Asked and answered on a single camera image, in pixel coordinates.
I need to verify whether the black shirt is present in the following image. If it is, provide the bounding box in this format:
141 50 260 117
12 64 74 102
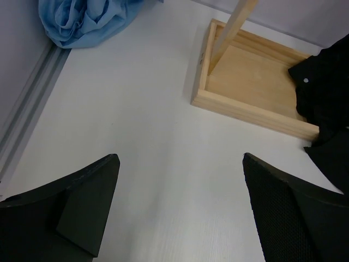
288 36 348 196

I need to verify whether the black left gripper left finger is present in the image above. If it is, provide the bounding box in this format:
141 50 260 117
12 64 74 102
1 154 120 261

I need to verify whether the light blue shirt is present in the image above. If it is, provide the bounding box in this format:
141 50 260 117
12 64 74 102
38 0 158 49

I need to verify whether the aluminium frame rail left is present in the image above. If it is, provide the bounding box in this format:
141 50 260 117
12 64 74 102
1 44 71 198

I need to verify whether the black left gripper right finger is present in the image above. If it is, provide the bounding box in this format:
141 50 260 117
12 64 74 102
242 153 348 261

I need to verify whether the wooden clothes rack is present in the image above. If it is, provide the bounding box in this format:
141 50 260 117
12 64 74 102
191 1 319 141

